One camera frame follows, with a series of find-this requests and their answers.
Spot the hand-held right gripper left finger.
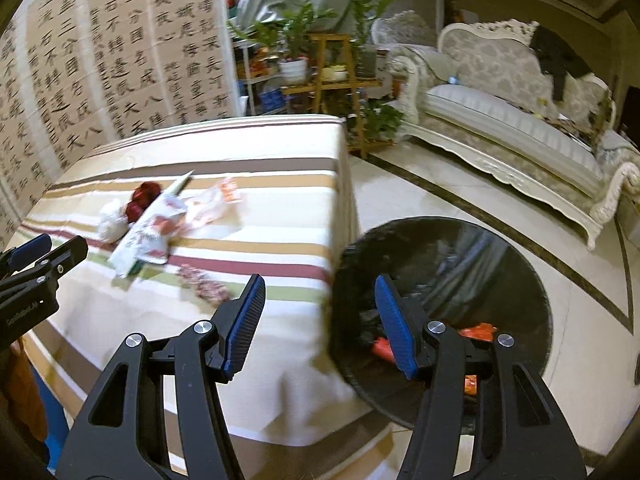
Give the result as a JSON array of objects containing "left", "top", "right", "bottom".
[{"left": 56, "top": 274, "right": 267, "bottom": 480}]

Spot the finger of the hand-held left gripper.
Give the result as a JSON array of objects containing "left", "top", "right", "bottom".
[
  {"left": 20, "top": 236, "right": 89, "bottom": 286},
  {"left": 0, "top": 234, "right": 52, "bottom": 278}
]

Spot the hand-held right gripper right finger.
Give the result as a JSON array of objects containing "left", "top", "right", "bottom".
[{"left": 374, "top": 274, "right": 587, "bottom": 480}]

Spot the white tissue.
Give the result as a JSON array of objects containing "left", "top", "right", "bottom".
[{"left": 97, "top": 199, "right": 128, "bottom": 241}]

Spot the checkered ribbon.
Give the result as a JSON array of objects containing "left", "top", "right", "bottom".
[{"left": 177, "top": 263, "right": 233, "bottom": 303}]

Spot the white printed paper packet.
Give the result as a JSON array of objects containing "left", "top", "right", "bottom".
[{"left": 107, "top": 210, "right": 168, "bottom": 279}]

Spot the orange plastic bag white tape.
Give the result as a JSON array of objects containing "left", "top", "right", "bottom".
[{"left": 371, "top": 322, "right": 499, "bottom": 361}]

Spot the red satin ribbon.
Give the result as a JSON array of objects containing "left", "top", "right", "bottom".
[{"left": 124, "top": 181, "right": 163, "bottom": 223}]

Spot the round bin with black bag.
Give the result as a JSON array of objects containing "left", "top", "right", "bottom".
[{"left": 330, "top": 216, "right": 555, "bottom": 433}]

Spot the white orange snack wrapper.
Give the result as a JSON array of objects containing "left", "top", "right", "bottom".
[{"left": 140, "top": 195, "right": 190, "bottom": 241}]

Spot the clear bag orange print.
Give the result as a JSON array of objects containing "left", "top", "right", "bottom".
[{"left": 185, "top": 176, "right": 246, "bottom": 233}]

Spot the person's orange clothing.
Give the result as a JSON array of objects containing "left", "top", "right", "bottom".
[{"left": 0, "top": 337, "right": 49, "bottom": 443}]

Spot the blue plastic object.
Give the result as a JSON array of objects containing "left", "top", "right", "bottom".
[{"left": 30, "top": 360, "right": 68, "bottom": 461}]

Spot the small green floor plant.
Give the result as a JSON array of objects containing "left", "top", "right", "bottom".
[{"left": 357, "top": 102, "right": 403, "bottom": 143}]

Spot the row of calligraphy paper sheets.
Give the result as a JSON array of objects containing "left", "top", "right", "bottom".
[{"left": 0, "top": 0, "right": 236, "bottom": 241}]

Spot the cream carved sofa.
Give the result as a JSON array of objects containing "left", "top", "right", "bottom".
[{"left": 390, "top": 19, "right": 640, "bottom": 251}]

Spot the white metal rack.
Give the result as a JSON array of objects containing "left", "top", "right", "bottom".
[{"left": 235, "top": 40, "right": 286, "bottom": 116}]

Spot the white plant pot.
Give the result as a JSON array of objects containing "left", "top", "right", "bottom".
[{"left": 278, "top": 57, "right": 309, "bottom": 86}]

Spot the grey plant pot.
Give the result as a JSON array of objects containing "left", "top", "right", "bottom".
[{"left": 355, "top": 45, "right": 378, "bottom": 78}]

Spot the wooden plant stand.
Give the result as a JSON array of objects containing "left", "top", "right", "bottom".
[{"left": 282, "top": 34, "right": 366, "bottom": 116}]

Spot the white carved armchair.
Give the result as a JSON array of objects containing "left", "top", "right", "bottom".
[{"left": 372, "top": 11, "right": 438, "bottom": 61}]

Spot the green fern plant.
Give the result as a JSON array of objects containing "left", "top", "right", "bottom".
[{"left": 227, "top": 0, "right": 341, "bottom": 61}]

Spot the black garment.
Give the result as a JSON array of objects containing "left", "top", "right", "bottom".
[{"left": 530, "top": 26, "right": 593, "bottom": 101}]

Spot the tall green leafy plant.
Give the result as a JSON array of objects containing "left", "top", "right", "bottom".
[{"left": 340, "top": 0, "right": 398, "bottom": 53}]

